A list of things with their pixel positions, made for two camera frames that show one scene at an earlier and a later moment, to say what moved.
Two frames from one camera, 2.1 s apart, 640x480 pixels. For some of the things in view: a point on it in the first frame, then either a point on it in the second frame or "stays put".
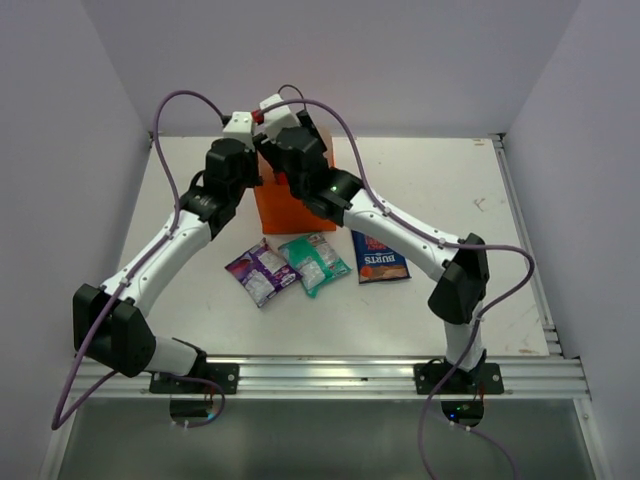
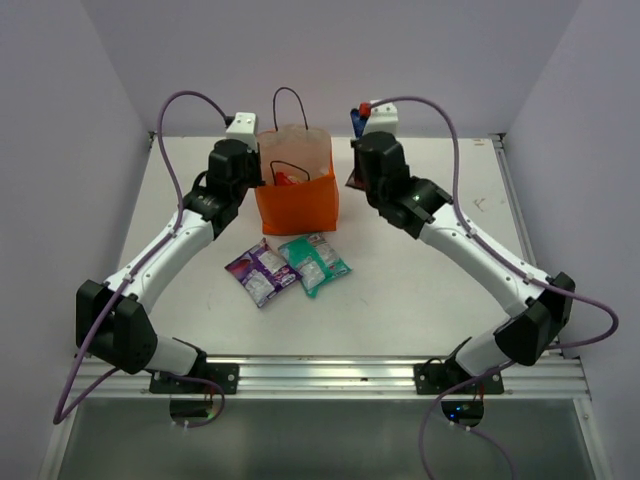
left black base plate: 206,378 stays put
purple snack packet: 263,272 stays put
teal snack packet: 314,261 stays put
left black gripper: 251,157 stays put
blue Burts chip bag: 377,262 -> 359,119
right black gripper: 267,147 -> 356,160
